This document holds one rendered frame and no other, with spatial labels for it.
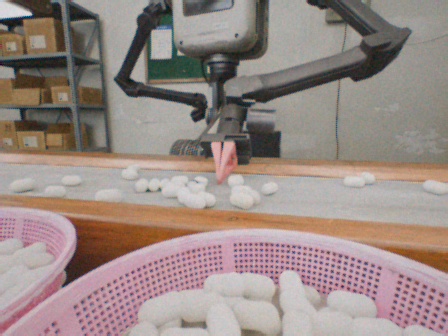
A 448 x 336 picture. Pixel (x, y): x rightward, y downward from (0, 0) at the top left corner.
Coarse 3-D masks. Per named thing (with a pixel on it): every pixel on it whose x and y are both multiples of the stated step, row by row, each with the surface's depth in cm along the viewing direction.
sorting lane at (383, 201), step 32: (0, 192) 46; (32, 192) 46; (96, 192) 46; (128, 192) 46; (160, 192) 46; (224, 192) 46; (288, 192) 46; (320, 192) 46; (352, 192) 46; (384, 192) 46; (416, 192) 46; (416, 224) 32
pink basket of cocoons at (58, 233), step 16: (0, 208) 29; (16, 208) 29; (0, 224) 29; (16, 224) 29; (32, 224) 28; (48, 224) 27; (64, 224) 25; (32, 240) 28; (48, 240) 27; (64, 240) 24; (64, 256) 19; (48, 272) 17; (32, 288) 16; (48, 288) 18; (16, 304) 15; (32, 304) 17; (0, 320) 14; (16, 320) 15
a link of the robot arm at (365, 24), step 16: (320, 0) 86; (336, 0) 80; (352, 0) 77; (352, 16) 76; (368, 16) 73; (368, 32) 72; (400, 32) 67; (384, 48) 64; (400, 48) 70; (384, 64) 69
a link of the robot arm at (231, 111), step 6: (228, 108) 59; (234, 108) 59; (240, 108) 60; (246, 108) 60; (222, 114) 59; (228, 114) 58; (234, 114) 58; (240, 114) 59; (246, 114) 62; (228, 120) 58; (240, 120) 58; (246, 120) 63; (246, 126) 59
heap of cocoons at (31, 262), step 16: (16, 240) 27; (0, 256) 24; (16, 256) 24; (32, 256) 24; (48, 256) 25; (0, 272) 23; (16, 272) 22; (32, 272) 21; (64, 272) 25; (0, 288) 20; (16, 288) 20; (0, 304) 18
